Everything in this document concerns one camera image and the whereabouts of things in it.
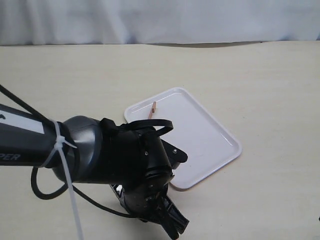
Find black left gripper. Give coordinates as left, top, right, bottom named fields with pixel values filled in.
left=109, top=174, right=190, bottom=240

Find small orange block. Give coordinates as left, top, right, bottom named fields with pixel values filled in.
left=147, top=101, right=157, bottom=120

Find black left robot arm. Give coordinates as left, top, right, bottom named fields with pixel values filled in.
left=0, top=105, right=189, bottom=240

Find white plastic tray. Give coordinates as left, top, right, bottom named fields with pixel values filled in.
left=124, top=87, right=242, bottom=191

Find white zip tie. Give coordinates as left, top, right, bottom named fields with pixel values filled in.
left=40, top=120, right=84, bottom=240

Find white backdrop curtain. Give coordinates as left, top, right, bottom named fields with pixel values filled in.
left=0, top=0, right=320, bottom=46

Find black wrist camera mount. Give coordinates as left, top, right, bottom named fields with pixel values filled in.
left=161, top=139, right=188, bottom=170

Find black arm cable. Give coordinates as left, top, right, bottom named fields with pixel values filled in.
left=0, top=84, right=175, bottom=219

